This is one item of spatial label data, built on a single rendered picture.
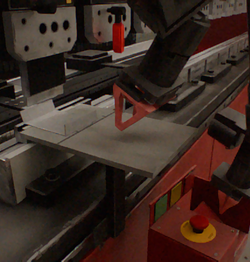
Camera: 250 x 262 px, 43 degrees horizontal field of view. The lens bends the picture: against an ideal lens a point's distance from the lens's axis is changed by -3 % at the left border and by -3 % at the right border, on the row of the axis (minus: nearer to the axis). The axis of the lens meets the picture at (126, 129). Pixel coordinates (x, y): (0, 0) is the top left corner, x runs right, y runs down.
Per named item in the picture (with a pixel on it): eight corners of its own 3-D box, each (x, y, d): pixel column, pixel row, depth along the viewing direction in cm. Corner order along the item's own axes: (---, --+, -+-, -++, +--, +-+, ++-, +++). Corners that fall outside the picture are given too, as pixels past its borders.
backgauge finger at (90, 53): (132, 78, 96) (132, 61, 94) (65, 68, 109) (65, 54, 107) (151, 70, 106) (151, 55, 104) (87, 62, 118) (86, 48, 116)
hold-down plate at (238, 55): (235, 66, 164) (236, 60, 163) (225, 64, 167) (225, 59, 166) (247, 57, 188) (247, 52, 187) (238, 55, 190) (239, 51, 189)
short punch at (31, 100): (31, 107, 59) (25, 56, 55) (23, 106, 60) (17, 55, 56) (66, 93, 67) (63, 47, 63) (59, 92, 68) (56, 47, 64)
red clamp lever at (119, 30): (122, 54, 68) (121, 6, 64) (106, 52, 70) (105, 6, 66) (126, 52, 69) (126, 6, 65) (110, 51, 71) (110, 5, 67)
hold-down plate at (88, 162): (47, 209, 57) (45, 195, 56) (25, 199, 59) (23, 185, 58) (132, 145, 80) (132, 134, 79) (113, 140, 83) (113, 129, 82)
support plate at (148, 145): (153, 179, 45) (153, 173, 44) (20, 137, 57) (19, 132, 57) (197, 133, 59) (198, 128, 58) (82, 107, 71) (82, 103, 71)
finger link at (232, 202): (209, 193, 76) (224, 163, 71) (235, 210, 73) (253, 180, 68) (196, 207, 71) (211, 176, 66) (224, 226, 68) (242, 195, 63)
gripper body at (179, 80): (115, 79, 46) (138, 34, 42) (149, 66, 54) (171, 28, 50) (150, 107, 44) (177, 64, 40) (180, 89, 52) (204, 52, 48)
